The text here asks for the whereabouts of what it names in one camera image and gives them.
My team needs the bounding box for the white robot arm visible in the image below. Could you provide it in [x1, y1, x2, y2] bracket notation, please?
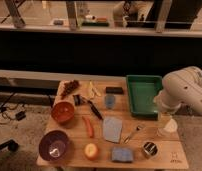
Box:
[154, 66, 202, 115]

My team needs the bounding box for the black binder clip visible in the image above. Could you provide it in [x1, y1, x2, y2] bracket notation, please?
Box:
[73, 94, 81, 106]

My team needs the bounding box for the purple bowl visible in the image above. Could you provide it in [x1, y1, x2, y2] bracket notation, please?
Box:
[39, 130, 70, 162]

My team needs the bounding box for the orange carrot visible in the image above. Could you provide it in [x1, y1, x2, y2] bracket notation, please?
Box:
[82, 116, 94, 138]

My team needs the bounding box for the black power adapter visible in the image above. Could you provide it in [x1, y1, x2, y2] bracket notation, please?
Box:
[15, 111, 26, 121]

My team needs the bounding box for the red bowl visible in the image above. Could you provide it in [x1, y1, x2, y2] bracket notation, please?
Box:
[51, 102, 74, 124]

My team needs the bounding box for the white paper cup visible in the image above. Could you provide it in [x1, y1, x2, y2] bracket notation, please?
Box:
[158, 119, 178, 137]

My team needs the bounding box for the light blue cloth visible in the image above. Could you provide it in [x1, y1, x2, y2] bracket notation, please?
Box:
[103, 116, 122, 143]

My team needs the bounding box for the peeled banana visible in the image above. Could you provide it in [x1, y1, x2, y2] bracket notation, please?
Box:
[86, 81, 101, 100]

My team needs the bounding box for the green plastic tray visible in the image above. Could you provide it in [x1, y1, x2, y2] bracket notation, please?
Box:
[126, 75, 162, 119]

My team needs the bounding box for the silver metal cup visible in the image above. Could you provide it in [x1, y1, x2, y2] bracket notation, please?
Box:
[142, 142, 158, 158]

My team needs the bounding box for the black handled knife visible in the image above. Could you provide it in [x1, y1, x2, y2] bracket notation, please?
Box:
[81, 97, 103, 120]

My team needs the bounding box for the black chair base leg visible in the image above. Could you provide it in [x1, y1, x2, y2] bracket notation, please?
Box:
[0, 140, 19, 152]

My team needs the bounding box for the red yellow apple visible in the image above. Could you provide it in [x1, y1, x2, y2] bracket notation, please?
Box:
[84, 143, 99, 160]

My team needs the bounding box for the blue sponge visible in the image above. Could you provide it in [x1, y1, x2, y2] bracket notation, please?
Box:
[111, 147, 134, 163]

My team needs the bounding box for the black rectangular block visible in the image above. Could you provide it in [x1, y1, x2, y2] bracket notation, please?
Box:
[105, 87, 124, 94]

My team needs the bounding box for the dark red grape bunch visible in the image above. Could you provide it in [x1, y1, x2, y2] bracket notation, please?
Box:
[61, 80, 80, 98]

